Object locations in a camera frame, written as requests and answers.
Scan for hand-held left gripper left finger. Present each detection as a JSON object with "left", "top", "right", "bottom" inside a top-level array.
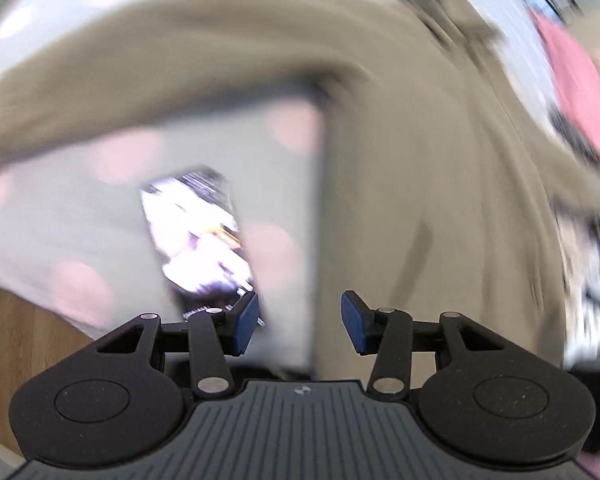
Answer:
[{"left": 96, "top": 292, "right": 260, "bottom": 396}]

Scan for dark floral garment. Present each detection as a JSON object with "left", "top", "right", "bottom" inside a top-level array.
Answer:
[{"left": 547, "top": 105, "right": 600, "bottom": 373}]

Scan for pink pillow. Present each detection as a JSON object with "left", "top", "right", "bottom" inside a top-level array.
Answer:
[{"left": 530, "top": 10, "right": 600, "bottom": 161}]

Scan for bed with polka dot sheet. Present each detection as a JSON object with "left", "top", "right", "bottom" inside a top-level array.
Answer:
[{"left": 0, "top": 0, "right": 556, "bottom": 376}]

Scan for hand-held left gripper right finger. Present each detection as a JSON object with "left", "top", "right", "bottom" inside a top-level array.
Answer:
[{"left": 341, "top": 290, "right": 506, "bottom": 395}]

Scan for beige fleece hoodie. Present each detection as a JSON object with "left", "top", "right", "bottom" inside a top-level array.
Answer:
[{"left": 0, "top": 0, "right": 600, "bottom": 381}]

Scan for smartphone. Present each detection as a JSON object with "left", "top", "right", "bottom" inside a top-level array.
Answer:
[{"left": 139, "top": 165, "right": 266, "bottom": 328}]

